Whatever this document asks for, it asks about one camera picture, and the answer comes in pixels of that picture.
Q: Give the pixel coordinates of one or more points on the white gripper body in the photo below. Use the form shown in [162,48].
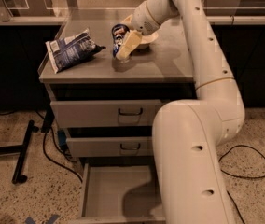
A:
[142,20]

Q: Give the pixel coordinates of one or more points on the blue pepsi can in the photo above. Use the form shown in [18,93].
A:
[118,32]

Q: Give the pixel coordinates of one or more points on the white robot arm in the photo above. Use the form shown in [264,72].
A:
[185,133]

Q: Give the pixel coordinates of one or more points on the grey drawer cabinet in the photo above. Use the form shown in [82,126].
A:
[162,71]

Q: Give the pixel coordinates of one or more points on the top grey drawer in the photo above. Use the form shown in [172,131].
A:
[108,113]

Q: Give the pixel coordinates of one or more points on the grey drawer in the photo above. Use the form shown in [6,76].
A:
[120,195]
[108,113]
[110,146]

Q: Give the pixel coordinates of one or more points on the middle grey drawer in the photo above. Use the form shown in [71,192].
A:
[110,146]

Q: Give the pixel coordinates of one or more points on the bottom grey drawer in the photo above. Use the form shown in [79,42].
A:
[120,195]

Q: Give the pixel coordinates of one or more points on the white paper bowl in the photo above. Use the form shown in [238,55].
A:
[147,40]

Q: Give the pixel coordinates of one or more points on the blue chip bag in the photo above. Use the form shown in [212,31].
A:
[71,51]

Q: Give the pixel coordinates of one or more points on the blue power adapter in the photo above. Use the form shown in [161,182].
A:
[62,140]

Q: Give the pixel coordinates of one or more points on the black metal stand leg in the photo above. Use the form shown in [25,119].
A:
[21,149]

